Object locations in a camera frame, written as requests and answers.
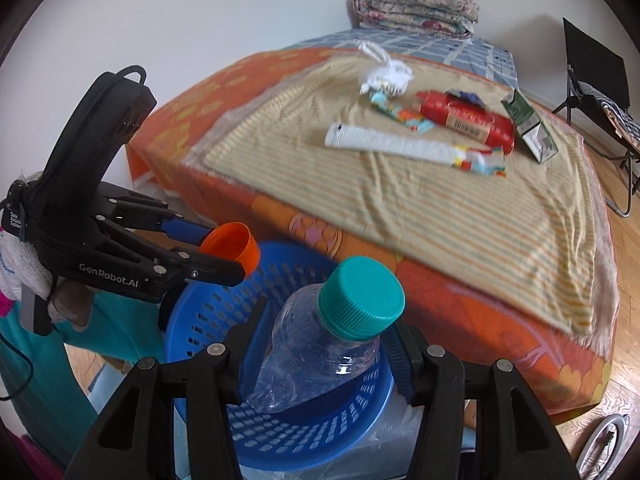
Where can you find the red packet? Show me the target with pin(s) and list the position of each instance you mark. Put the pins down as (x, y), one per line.
(470, 122)

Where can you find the white plastic bag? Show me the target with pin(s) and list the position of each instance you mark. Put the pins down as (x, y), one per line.
(387, 75)

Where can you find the blue plaid sheet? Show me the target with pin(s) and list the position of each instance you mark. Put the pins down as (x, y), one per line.
(435, 45)

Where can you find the small blue wrapper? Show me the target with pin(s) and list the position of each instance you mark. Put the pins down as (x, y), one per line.
(465, 96)

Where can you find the clear plastic bottle teal cap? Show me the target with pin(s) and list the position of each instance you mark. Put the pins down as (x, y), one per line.
(310, 340)

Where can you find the person's teal trousers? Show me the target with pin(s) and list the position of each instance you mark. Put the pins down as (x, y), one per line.
(45, 385)

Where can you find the blue plastic basket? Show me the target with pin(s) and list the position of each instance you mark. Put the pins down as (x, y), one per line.
(300, 440)

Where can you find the person's left hand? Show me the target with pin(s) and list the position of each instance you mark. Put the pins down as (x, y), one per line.
(20, 270)

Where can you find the orange plastic cup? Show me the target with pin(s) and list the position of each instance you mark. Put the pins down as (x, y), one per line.
(235, 250)

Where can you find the folded floral quilt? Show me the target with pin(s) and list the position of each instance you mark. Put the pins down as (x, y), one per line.
(415, 10)

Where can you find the beige fringed mat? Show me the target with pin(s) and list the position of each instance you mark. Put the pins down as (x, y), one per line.
(222, 127)

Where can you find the magenta cloth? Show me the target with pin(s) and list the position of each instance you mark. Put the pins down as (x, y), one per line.
(30, 460)

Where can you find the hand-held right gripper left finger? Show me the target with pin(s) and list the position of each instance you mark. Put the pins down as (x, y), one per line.
(252, 355)

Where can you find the colourful candy wrapper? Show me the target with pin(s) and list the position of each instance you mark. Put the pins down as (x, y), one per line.
(400, 112)
(482, 162)

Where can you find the white tube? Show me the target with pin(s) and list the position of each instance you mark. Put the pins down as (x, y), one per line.
(380, 140)

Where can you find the orange floral bed sheet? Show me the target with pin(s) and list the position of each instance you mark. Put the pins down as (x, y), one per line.
(450, 300)

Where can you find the green and white carton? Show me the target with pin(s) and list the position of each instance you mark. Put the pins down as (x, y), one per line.
(532, 132)

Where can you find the black folding chair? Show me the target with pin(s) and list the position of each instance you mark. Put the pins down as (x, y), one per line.
(595, 60)

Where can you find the light blue plastic storage box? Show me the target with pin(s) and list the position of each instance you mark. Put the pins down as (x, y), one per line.
(390, 440)

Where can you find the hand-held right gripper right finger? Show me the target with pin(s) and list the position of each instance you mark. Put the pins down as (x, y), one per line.
(407, 370)

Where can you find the striped yellow blanket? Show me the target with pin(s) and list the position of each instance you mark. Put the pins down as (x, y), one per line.
(400, 200)

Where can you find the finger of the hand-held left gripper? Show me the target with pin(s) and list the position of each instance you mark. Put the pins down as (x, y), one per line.
(210, 266)
(185, 230)

